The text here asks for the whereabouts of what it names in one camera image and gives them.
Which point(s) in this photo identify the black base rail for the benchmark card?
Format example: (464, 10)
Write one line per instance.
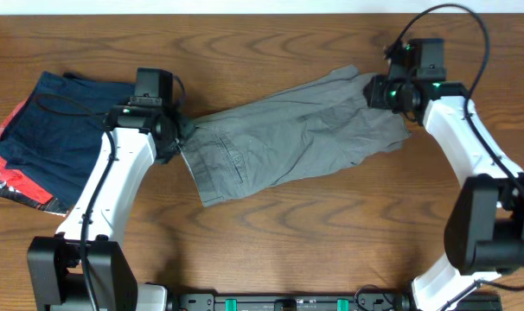
(369, 300)

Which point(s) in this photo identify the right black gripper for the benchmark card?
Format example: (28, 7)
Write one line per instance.
(377, 85)

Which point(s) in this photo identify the grey shorts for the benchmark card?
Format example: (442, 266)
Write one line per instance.
(306, 131)

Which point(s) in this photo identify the folded red garment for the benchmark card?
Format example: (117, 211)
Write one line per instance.
(16, 178)

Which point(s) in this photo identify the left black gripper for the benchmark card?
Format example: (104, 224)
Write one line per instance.
(187, 130)

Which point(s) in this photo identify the folded navy blue garment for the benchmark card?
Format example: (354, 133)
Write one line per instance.
(56, 139)

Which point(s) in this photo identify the black printed garment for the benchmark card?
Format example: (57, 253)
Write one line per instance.
(53, 205)

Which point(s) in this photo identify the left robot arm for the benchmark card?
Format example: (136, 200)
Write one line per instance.
(83, 267)

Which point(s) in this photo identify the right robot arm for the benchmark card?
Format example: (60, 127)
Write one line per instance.
(484, 235)

